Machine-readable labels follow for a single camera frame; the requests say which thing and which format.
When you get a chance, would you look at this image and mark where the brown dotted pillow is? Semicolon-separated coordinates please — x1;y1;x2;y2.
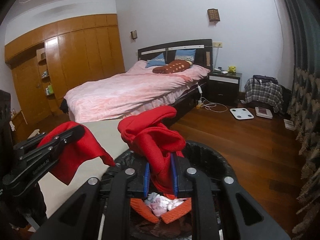
152;60;192;74

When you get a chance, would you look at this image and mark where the pink tissue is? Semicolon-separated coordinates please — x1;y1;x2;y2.
152;196;181;217

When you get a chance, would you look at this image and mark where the blue pillow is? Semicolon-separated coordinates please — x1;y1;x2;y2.
145;53;166;68
174;49;196;62

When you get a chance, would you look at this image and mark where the white tissue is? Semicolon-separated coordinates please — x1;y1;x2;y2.
144;192;160;209

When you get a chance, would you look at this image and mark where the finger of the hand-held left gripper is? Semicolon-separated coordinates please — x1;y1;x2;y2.
13;131;48;155
35;124;86;159

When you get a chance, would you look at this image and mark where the trash bin with black bag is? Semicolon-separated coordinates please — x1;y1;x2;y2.
100;140;247;240

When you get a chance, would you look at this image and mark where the dark cloth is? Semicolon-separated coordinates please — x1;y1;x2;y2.
59;98;72;114

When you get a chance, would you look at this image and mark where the white bathroom scale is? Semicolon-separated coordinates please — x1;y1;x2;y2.
229;107;255;120

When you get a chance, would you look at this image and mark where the dark wooden bed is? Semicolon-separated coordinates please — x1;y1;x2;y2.
60;39;213;128

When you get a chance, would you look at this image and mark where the red cloth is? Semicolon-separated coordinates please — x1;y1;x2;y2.
37;121;116;186
118;106;186;195

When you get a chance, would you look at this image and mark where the pink blanket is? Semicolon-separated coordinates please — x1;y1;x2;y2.
64;60;211;123

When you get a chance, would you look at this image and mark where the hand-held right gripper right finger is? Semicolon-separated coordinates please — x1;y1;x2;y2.
171;154;292;240

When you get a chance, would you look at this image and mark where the dark nightstand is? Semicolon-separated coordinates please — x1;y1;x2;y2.
207;71;242;107

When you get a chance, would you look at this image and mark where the white cable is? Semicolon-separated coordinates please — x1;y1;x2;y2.
200;97;228;112

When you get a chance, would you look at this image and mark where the dark patterned curtain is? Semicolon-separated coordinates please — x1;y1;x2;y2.
274;0;320;233

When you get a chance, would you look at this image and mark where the plaid shirt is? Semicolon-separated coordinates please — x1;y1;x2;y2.
244;78;284;113

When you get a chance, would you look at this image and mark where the dark hooded jacket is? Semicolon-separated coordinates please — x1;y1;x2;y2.
253;75;278;85

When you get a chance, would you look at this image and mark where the wooden wardrobe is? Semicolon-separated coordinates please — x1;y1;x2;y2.
4;14;125;140

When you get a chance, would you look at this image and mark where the dark chair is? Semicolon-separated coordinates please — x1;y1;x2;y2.
244;76;292;117

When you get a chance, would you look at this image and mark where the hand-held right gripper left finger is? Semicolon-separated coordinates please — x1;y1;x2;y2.
30;163;151;240

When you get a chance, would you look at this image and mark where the white scale with red top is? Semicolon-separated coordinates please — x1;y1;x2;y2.
254;106;273;119

